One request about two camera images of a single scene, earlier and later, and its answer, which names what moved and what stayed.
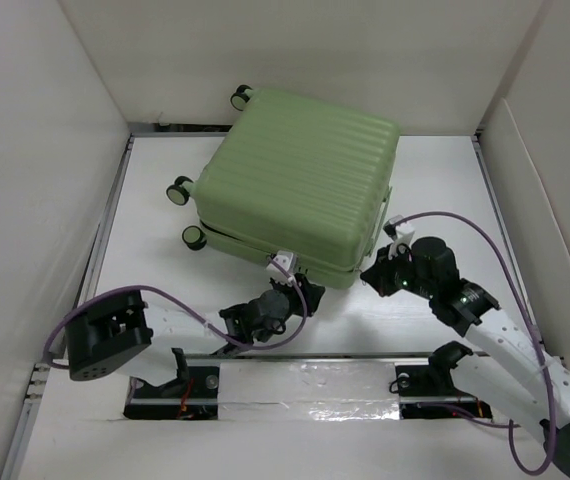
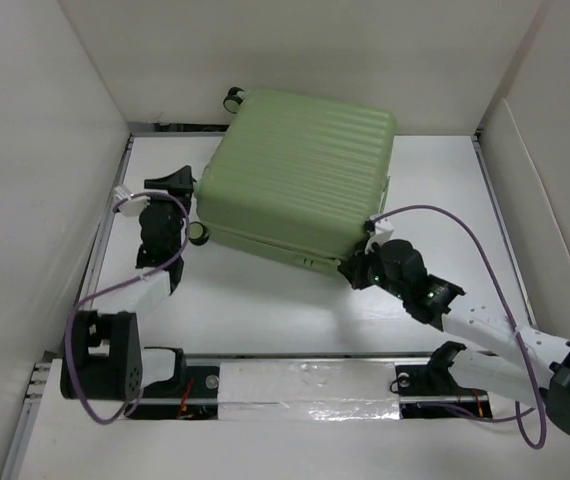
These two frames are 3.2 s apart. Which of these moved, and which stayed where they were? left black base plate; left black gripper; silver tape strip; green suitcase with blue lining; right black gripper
Moved: left black gripper; right black gripper
Stayed: green suitcase with blue lining; left black base plate; silver tape strip
